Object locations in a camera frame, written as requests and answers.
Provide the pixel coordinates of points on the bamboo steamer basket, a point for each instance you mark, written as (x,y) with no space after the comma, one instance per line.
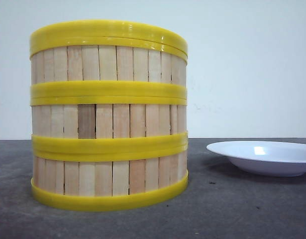
(75,75)
(108,131)
(109,186)

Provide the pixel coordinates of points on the bamboo steamer lid yellow rim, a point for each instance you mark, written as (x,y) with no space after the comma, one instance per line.
(108,32)

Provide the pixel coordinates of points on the white plate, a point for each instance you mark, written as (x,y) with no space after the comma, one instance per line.
(270,158)

